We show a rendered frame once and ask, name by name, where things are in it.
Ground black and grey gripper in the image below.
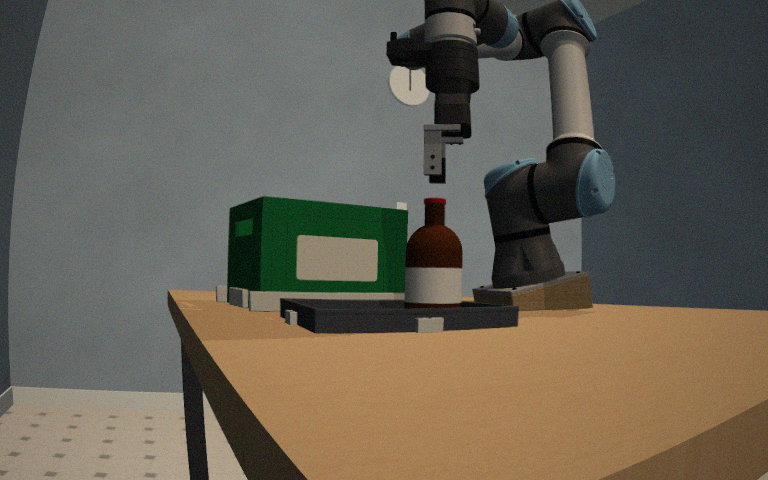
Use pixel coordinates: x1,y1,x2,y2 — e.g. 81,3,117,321
386,12,481,184

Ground brown glass bottle with white label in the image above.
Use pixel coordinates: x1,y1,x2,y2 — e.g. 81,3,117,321
404,198,463,309

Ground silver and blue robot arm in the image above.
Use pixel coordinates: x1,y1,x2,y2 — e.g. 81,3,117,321
425,0,615,289

